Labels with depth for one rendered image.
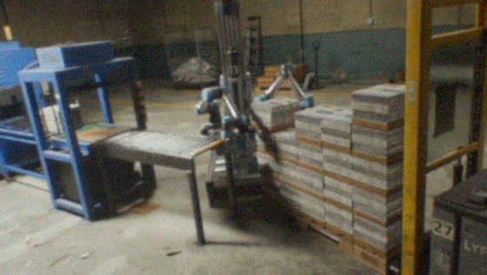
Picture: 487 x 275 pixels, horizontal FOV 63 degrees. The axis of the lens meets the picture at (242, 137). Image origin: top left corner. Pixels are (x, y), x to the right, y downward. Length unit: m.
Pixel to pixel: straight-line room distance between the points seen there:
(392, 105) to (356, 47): 7.51
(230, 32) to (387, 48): 6.19
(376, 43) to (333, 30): 1.12
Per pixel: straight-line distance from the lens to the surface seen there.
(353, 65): 10.20
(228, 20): 4.20
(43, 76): 4.21
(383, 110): 2.64
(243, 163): 4.50
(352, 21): 10.12
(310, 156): 3.22
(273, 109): 3.51
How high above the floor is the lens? 1.84
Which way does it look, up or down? 17 degrees down
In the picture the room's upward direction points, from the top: 6 degrees counter-clockwise
